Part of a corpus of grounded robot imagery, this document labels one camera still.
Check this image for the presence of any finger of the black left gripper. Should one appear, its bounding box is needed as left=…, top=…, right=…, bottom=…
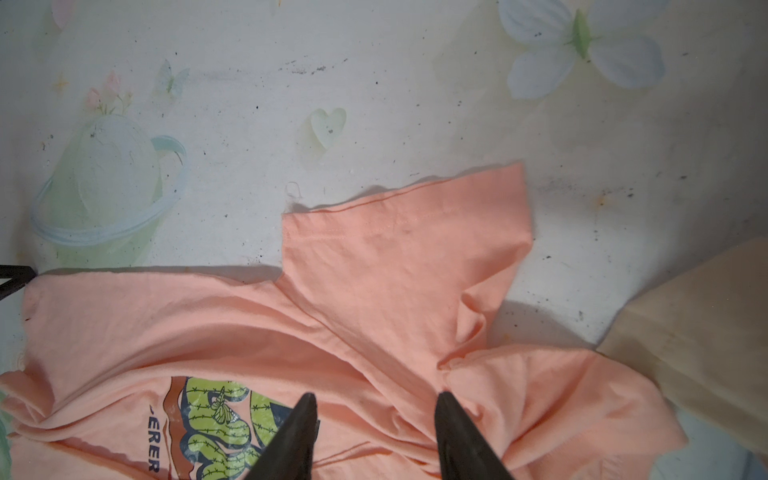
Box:
left=0, top=265, right=37, bottom=300

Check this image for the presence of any beige drawstring garment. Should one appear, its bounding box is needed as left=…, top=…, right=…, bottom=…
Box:
left=598, top=238, right=767, bottom=458

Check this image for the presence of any light blue plastic basket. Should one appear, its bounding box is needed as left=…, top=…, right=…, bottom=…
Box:
left=649, top=407, right=767, bottom=480

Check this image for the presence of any pink graphic t-shirt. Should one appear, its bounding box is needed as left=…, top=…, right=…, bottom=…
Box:
left=1, top=163, right=687, bottom=479

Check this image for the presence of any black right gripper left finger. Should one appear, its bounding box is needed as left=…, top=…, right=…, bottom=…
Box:
left=245, top=392, right=319, bottom=480

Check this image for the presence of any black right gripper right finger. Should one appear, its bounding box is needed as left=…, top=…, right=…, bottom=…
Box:
left=434, top=391, right=514, bottom=480

